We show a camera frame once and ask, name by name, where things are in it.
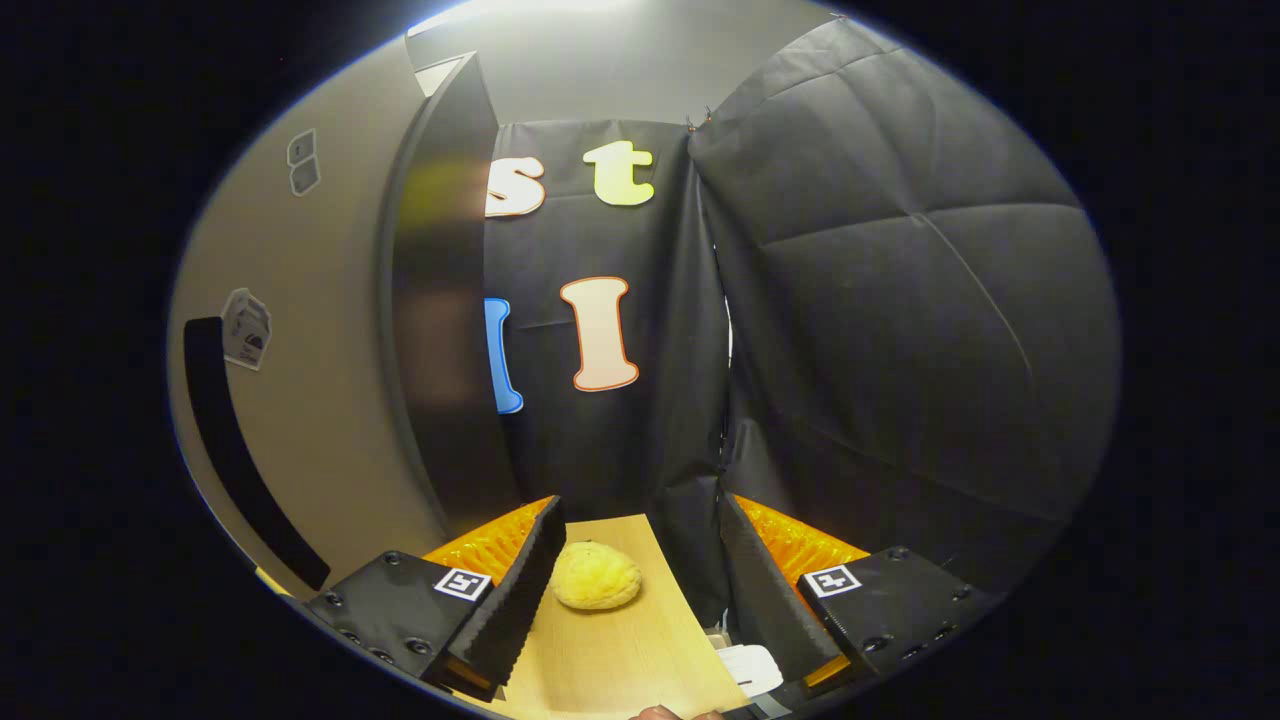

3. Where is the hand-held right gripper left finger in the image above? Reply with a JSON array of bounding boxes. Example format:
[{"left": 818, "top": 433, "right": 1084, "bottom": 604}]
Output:
[{"left": 305, "top": 495, "right": 568, "bottom": 701}]

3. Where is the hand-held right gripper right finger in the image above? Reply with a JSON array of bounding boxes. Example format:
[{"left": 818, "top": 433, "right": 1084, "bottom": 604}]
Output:
[{"left": 716, "top": 490, "right": 1001, "bottom": 706}]

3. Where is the grey double-door shoe cabinet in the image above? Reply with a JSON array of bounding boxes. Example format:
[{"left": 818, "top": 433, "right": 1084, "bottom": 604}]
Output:
[{"left": 375, "top": 25, "right": 526, "bottom": 541}]

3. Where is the black door handle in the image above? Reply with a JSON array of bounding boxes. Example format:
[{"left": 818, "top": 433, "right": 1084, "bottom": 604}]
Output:
[{"left": 183, "top": 316, "right": 331, "bottom": 591}]

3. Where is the white plastic container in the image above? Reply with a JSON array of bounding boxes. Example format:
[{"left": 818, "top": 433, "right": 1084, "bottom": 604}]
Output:
[{"left": 715, "top": 628, "right": 784, "bottom": 698}]

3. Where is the yellow round bun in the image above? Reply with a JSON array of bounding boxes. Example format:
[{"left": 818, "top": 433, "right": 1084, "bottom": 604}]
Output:
[{"left": 550, "top": 540, "right": 643, "bottom": 611}]

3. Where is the black backdrop cloth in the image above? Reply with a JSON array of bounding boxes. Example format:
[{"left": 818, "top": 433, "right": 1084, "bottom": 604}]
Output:
[
  {"left": 690, "top": 15, "right": 1121, "bottom": 601},
  {"left": 483, "top": 118, "right": 736, "bottom": 626}
]

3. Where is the bright ceiling light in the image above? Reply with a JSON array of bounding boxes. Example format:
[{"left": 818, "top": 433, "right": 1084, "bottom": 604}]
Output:
[{"left": 405, "top": 0, "right": 641, "bottom": 36}]

